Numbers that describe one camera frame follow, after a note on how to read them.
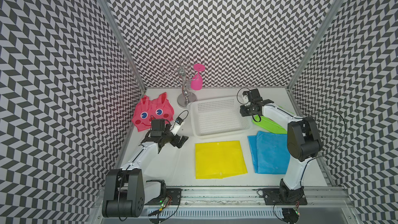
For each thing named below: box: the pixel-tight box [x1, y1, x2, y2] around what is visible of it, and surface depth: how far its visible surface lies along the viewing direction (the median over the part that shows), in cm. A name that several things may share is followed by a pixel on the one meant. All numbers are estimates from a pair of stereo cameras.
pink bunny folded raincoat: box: [131, 92, 175, 133], surface depth 107 cm
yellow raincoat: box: [194, 140, 248, 180], surface depth 85 cm
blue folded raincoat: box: [247, 130, 291, 175], surface depth 87 cm
